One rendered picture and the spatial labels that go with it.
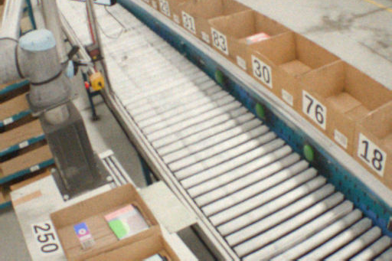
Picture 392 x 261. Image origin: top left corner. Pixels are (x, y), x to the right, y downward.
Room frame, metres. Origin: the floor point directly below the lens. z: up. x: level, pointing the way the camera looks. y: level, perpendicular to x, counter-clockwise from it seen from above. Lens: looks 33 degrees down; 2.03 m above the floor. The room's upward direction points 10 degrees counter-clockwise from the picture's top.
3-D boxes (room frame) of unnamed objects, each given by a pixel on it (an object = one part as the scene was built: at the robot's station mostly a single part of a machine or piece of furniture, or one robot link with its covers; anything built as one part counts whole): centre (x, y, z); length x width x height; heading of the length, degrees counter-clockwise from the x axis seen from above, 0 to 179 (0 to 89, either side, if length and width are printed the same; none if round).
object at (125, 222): (1.25, 0.32, 0.78); 0.19 x 0.14 x 0.02; 25
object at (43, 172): (2.46, 1.21, 0.19); 0.40 x 0.30 x 0.10; 112
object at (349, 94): (1.52, -0.63, 0.96); 0.39 x 0.29 x 0.17; 21
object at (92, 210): (1.22, 0.42, 0.80); 0.38 x 0.28 x 0.10; 112
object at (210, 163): (1.64, -0.10, 0.72); 0.52 x 0.05 x 0.05; 111
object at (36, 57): (1.62, 0.57, 1.38); 0.17 x 0.15 x 0.18; 93
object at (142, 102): (2.24, 0.13, 0.72); 0.52 x 0.05 x 0.05; 111
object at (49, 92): (1.62, 0.57, 1.24); 0.19 x 0.19 x 0.10
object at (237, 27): (2.26, -0.35, 0.96); 0.39 x 0.29 x 0.17; 21
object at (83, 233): (1.21, 0.50, 0.78); 0.10 x 0.06 x 0.05; 22
